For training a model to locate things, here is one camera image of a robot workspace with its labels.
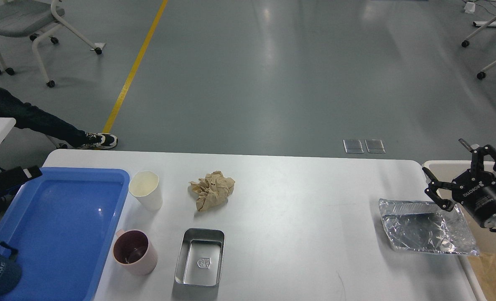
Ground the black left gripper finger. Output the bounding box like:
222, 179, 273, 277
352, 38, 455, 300
0, 166, 42, 196

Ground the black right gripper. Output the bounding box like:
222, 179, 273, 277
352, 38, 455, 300
422, 138, 496, 228

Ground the pink ribbed mug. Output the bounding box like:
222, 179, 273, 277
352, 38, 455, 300
112, 229, 158, 275

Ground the stainless steel rectangular container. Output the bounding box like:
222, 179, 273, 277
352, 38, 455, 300
174, 227, 225, 293

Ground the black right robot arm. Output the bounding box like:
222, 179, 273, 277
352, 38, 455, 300
422, 138, 496, 233

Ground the beige plastic bin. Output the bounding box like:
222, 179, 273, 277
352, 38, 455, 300
423, 160, 496, 301

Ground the aluminium foil tray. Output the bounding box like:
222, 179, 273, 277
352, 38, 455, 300
379, 199, 480, 256

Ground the blue plastic tray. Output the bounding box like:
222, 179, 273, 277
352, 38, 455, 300
0, 167, 130, 301

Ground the person in dark jeans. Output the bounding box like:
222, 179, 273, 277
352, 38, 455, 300
0, 87, 118, 149

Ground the brown paper in bin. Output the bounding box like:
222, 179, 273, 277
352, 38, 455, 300
467, 252, 496, 301

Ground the floor outlet plate right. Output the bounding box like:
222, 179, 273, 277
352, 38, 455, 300
364, 139, 387, 154

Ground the floor outlet plate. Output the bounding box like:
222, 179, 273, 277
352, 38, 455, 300
364, 139, 387, 154
343, 139, 364, 154

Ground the floor outlet plate left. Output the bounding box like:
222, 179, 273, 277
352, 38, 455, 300
343, 139, 364, 154

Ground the white paper cup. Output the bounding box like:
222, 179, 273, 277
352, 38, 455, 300
129, 170, 163, 211

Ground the grey office chair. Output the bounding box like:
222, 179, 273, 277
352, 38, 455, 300
0, 0, 103, 88

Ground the crumpled brown paper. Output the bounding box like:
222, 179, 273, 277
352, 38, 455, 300
189, 170, 236, 212

